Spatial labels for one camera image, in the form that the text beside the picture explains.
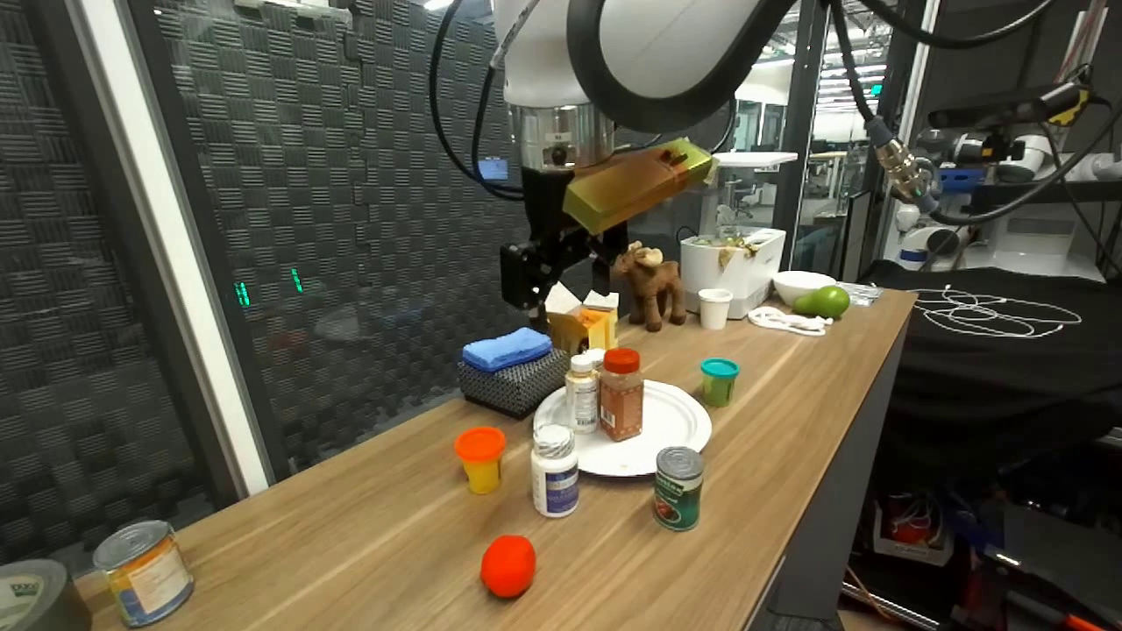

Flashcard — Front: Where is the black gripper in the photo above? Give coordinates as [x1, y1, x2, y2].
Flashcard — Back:
[501, 169, 626, 313]

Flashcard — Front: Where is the green label supplement bottle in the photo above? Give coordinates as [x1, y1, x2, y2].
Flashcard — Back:
[564, 355, 595, 430]

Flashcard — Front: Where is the orange lid yellow tub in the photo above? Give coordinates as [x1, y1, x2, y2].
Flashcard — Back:
[455, 429, 503, 494]

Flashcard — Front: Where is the white blue label bottle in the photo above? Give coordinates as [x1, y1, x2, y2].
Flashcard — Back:
[530, 423, 578, 519]

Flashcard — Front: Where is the green label tin can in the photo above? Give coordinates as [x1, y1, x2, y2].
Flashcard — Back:
[651, 444, 701, 528]

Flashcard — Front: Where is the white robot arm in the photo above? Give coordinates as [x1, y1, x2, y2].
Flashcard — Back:
[492, 0, 794, 313]

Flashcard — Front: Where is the white paper plate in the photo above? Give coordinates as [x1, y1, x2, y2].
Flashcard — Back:
[574, 378, 710, 478]

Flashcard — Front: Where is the open yellow cardboard box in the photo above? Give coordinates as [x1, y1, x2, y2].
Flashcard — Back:
[547, 284, 621, 355]

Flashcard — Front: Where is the brown plush moose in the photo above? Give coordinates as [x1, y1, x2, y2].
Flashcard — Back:
[609, 243, 683, 334]

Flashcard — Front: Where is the blue folded cloth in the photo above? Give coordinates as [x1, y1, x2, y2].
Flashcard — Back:
[458, 327, 549, 376]

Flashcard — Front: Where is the grey foam block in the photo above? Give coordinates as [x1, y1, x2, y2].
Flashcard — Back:
[458, 349, 569, 417]

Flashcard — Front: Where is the white paper cup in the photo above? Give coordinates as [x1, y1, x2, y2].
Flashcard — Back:
[696, 288, 731, 329]

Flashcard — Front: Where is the teal lid green tub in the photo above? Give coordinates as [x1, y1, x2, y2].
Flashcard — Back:
[701, 356, 741, 408]

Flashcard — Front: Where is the white bowl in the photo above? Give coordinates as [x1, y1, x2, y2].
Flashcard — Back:
[771, 271, 833, 305]

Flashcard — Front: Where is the green fruit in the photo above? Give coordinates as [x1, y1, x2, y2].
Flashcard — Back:
[792, 284, 851, 319]

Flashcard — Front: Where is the orange ball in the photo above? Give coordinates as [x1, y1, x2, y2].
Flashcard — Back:
[481, 536, 537, 599]

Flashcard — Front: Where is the blue label tin can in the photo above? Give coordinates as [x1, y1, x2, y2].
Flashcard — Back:
[92, 519, 193, 627]

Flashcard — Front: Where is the yellow wrist camera block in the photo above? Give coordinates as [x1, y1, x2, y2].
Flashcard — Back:
[561, 138, 716, 235]

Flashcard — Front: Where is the white cable coil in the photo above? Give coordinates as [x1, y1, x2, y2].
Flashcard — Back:
[911, 279, 1087, 344]

